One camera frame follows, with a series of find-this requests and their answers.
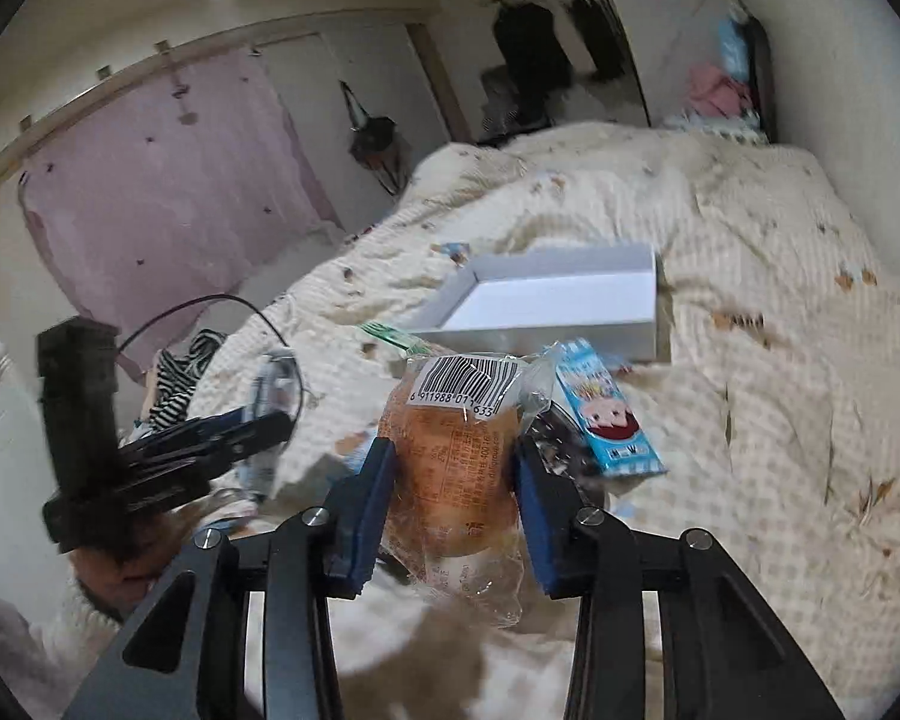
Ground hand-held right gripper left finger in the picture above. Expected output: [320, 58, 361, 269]
[60, 435, 398, 720]

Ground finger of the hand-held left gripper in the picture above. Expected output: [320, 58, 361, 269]
[120, 411, 295, 496]

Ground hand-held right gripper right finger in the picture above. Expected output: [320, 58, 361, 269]
[514, 435, 845, 720]

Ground clear blue white packet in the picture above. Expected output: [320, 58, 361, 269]
[244, 349, 305, 503]

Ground bread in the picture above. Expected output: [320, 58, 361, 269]
[379, 352, 556, 627]

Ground green striped candy packet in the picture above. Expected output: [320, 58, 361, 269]
[356, 321, 440, 361]

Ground white cardboard box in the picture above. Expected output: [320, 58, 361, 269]
[405, 242, 659, 361]

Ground person's left forearm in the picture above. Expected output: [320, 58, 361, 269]
[0, 577, 128, 720]

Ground person's left hand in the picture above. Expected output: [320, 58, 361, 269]
[71, 532, 173, 616]

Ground black white striped cloth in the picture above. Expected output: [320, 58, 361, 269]
[139, 328, 226, 428]

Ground dark patterned snack packet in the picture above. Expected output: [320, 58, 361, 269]
[529, 409, 608, 496]

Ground blue cartoon candy packet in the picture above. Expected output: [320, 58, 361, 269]
[544, 337, 668, 496]

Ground pink curtain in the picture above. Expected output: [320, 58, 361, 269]
[19, 45, 342, 376]

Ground cream checked quilt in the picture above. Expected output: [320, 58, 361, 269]
[187, 120, 900, 720]

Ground black hanging bag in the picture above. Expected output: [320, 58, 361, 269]
[337, 79, 410, 196]

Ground pink clothes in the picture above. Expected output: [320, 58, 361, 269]
[682, 64, 755, 117]

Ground dark hanging clothes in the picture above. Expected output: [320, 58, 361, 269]
[480, 0, 635, 143]

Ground light blue bag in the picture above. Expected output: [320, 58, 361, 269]
[716, 4, 755, 83]

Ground black cable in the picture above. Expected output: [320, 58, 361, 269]
[116, 294, 308, 421]

